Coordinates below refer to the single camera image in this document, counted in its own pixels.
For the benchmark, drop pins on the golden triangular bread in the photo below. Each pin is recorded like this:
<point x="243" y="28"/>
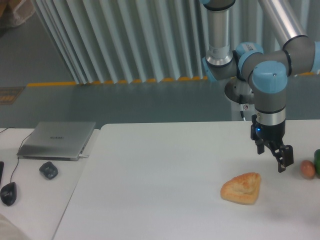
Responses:
<point x="243" y="189"/>

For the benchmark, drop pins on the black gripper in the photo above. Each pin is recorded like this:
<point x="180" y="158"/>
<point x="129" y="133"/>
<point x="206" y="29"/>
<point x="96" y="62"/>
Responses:
<point x="271" y="136"/>

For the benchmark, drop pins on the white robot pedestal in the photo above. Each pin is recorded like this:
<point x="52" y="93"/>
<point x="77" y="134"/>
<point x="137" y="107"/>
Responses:
<point x="241" y="98"/>

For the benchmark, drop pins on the white folding partition screen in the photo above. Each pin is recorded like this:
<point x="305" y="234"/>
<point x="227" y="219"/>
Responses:
<point x="128" y="40"/>

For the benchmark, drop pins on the green vegetable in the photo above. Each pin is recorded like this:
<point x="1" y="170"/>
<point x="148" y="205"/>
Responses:
<point x="316" y="161"/>

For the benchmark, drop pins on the black keyboard edge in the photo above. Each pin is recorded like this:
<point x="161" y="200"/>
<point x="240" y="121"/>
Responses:
<point x="1" y="171"/>

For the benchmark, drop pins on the brown egg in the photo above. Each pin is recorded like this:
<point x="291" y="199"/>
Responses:
<point x="307" y="169"/>

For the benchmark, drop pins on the black computer mouse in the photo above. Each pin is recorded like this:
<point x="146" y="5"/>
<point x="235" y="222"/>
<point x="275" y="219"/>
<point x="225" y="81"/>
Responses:
<point x="8" y="194"/>

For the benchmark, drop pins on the silver closed laptop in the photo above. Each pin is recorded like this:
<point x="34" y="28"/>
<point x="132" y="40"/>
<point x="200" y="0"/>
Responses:
<point x="62" y="141"/>

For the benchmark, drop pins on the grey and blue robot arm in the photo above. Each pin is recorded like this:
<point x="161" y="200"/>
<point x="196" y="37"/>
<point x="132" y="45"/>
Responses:
<point x="266" y="74"/>

